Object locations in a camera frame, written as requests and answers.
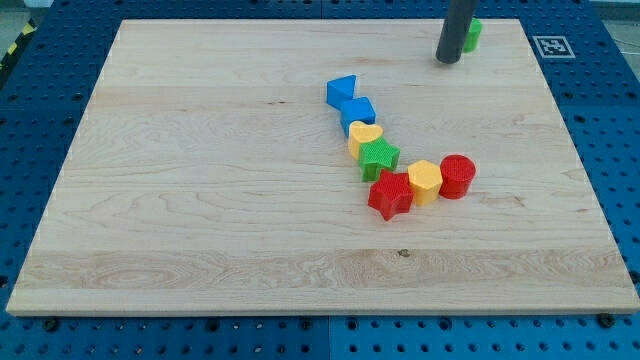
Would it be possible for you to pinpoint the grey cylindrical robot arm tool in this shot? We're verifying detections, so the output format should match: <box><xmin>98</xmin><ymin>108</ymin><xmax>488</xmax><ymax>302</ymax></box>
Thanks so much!
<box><xmin>436</xmin><ymin>0</ymin><xmax>479</xmax><ymax>64</ymax></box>

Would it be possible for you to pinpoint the light wooden board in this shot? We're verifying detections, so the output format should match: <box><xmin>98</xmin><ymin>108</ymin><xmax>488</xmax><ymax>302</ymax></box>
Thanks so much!
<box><xmin>7</xmin><ymin>19</ymin><xmax>639</xmax><ymax>317</ymax></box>

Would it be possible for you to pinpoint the green star block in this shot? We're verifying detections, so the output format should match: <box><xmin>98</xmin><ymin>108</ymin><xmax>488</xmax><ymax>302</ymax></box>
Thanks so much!
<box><xmin>358</xmin><ymin>137</ymin><xmax>400</xmax><ymax>182</ymax></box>

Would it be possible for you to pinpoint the yellow heart block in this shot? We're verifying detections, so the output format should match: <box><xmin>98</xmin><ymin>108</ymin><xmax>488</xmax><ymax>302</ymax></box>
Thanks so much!
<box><xmin>347</xmin><ymin>121</ymin><xmax>384</xmax><ymax>160</ymax></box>

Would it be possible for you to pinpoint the red star block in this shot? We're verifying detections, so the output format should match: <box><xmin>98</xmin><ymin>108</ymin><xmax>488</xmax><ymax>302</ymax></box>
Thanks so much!
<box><xmin>368</xmin><ymin>169</ymin><xmax>414</xmax><ymax>221</ymax></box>

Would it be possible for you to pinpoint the blue cube block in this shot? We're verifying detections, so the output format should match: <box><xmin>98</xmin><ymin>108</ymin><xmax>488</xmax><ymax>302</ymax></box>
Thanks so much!
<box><xmin>340</xmin><ymin>97</ymin><xmax>376</xmax><ymax>137</ymax></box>

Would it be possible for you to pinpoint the blue triangle block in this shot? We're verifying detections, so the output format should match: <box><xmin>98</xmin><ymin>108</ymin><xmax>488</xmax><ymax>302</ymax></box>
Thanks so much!
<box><xmin>326</xmin><ymin>75</ymin><xmax>357</xmax><ymax>110</ymax></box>

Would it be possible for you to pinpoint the yellow hexagon block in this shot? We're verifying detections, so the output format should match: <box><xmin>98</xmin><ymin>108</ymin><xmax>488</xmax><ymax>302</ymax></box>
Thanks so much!
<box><xmin>407</xmin><ymin>160</ymin><xmax>443</xmax><ymax>206</ymax></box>

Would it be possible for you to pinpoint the red cylinder block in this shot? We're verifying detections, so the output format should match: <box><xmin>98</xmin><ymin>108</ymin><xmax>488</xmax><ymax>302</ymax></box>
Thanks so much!
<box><xmin>439</xmin><ymin>154</ymin><xmax>476</xmax><ymax>199</ymax></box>

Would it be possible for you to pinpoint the green block behind tool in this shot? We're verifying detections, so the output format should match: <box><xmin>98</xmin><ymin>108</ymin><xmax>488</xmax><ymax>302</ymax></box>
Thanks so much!
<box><xmin>463</xmin><ymin>18</ymin><xmax>483</xmax><ymax>53</ymax></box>

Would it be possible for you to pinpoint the white fiducial marker tag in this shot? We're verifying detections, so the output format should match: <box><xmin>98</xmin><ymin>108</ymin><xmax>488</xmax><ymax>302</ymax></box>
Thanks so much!
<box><xmin>533</xmin><ymin>35</ymin><xmax>575</xmax><ymax>59</ymax></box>

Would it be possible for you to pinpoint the black bolt front left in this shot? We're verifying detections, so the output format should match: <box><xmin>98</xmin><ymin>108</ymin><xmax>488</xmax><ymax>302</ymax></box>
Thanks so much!
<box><xmin>42</xmin><ymin>318</ymin><xmax>60</xmax><ymax>333</ymax></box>

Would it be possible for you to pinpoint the black bolt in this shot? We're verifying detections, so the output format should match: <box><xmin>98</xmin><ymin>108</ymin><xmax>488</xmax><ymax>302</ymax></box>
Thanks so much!
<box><xmin>596</xmin><ymin>313</ymin><xmax>616</xmax><ymax>329</ymax></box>
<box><xmin>42</xmin><ymin>318</ymin><xmax>60</xmax><ymax>333</ymax></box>

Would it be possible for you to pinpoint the black bolt front right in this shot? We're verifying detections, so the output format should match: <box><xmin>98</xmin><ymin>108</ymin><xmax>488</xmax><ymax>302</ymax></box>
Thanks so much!
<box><xmin>596</xmin><ymin>313</ymin><xmax>616</xmax><ymax>329</ymax></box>

